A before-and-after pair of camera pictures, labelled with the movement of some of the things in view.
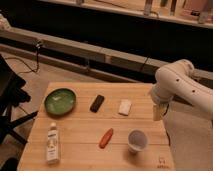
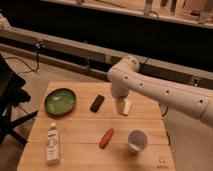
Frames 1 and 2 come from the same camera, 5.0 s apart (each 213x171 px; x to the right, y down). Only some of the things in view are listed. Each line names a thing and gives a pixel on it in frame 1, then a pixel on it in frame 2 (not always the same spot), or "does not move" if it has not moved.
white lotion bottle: (52, 153) does not move
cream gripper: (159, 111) -> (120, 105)
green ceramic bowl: (60, 102) does not move
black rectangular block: (97, 103) does not move
